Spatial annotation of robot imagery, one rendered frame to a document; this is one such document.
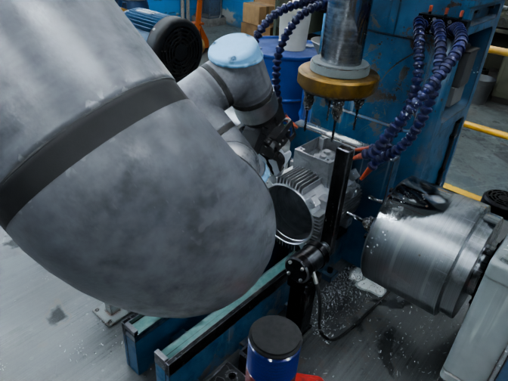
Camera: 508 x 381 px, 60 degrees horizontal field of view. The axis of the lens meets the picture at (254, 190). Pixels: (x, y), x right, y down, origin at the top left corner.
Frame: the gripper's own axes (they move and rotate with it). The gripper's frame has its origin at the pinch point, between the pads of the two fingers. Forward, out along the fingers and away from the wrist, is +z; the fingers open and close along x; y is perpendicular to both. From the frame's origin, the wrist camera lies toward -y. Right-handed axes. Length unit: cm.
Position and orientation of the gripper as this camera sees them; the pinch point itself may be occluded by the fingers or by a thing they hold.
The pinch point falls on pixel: (274, 175)
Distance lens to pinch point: 105.7
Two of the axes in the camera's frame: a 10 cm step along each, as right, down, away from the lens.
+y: 6.0, -7.4, 3.1
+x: -7.5, -3.9, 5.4
